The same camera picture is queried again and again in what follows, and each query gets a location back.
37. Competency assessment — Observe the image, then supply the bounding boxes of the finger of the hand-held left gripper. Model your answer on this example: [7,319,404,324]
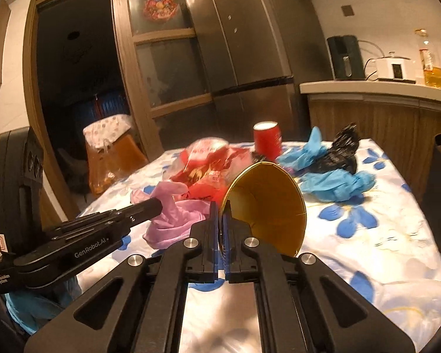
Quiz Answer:
[49,197,164,240]

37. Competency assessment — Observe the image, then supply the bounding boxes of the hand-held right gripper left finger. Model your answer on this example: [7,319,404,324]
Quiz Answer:
[24,206,223,353]

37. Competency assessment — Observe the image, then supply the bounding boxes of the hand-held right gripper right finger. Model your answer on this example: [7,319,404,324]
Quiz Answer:
[223,214,416,353]

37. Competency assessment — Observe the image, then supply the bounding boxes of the gold paper plate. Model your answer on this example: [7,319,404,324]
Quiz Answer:
[218,161,307,262]

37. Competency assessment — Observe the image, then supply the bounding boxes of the blue glove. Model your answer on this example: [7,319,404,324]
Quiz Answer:
[277,126,339,171]
[299,169,376,203]

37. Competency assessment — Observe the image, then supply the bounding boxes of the black plastic bag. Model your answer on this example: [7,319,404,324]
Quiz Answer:
[309,122,361,175]

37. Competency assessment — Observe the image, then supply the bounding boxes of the person's left hand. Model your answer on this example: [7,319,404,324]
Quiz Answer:
[5,276,81,335]

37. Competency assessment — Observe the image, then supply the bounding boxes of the orange chair with cushion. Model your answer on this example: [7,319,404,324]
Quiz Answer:
[88,134,149,196]

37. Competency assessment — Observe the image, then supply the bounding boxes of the red plastic snack bag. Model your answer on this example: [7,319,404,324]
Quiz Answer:
[169,137,263,204]

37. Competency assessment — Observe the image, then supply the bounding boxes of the polka dot cloth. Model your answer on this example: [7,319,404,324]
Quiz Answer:
[83,114,133,148]

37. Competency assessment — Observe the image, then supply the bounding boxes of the blue flowered tablecloth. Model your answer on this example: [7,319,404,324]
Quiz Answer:
[75,138,441,353]

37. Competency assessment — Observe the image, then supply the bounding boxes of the wooden sliding glass door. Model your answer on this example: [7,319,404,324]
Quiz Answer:
[112,0,216,155]

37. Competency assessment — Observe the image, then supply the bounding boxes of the wooden base cabinet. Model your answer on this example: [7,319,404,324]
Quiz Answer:
[307,94,441,203]

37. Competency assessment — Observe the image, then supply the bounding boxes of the white kitchen counter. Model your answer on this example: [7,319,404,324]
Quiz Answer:
[299,80,441,107]

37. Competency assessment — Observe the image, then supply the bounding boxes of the steel refrigerator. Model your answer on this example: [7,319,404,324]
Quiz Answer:
[186,0,335,144]

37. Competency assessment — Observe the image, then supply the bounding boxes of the red round door decoration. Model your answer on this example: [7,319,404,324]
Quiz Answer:
[143,0,179,21]

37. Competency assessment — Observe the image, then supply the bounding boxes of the black air fryer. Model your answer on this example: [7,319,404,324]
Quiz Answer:
[326,35,366,81]

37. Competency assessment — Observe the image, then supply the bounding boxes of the white rice cooker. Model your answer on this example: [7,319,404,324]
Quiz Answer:
[375,52,417,82]

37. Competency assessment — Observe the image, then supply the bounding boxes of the cooking oil bottle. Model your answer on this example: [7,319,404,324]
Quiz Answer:
[413,29,441,89]

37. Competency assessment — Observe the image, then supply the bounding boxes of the black power cable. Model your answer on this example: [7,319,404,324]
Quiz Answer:
[364,58,380,81]

